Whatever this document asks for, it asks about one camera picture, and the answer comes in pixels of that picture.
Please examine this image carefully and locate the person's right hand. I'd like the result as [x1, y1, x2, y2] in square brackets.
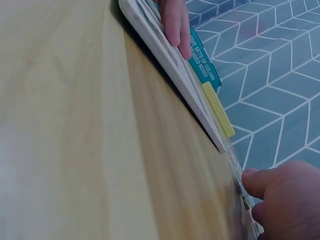
[241, 159, 320, 240]

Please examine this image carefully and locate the person's left hand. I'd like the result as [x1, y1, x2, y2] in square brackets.
[158, 0, 192, 60]

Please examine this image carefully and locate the white box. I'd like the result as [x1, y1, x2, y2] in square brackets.
[118, 0, 227, 154]

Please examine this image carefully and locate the clear plastic bag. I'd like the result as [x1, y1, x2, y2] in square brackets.
[223, 138, 265, 235]

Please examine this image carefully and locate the teal printed label card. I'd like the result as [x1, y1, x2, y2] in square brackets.
[186, 25, 224, 89]

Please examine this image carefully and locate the yellow flat strip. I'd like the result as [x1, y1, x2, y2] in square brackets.
[200, 81, 237, 138]

